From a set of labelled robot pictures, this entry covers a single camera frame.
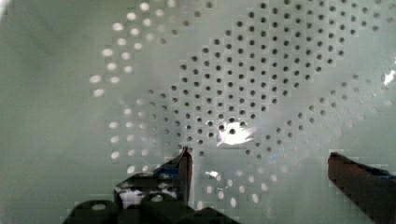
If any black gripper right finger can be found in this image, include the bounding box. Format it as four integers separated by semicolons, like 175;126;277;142
328;152;396;224

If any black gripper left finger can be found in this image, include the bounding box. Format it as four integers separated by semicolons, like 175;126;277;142
63;147;240;224

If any mint green plastic strainer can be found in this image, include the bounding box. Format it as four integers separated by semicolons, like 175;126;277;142
1;0;395;224

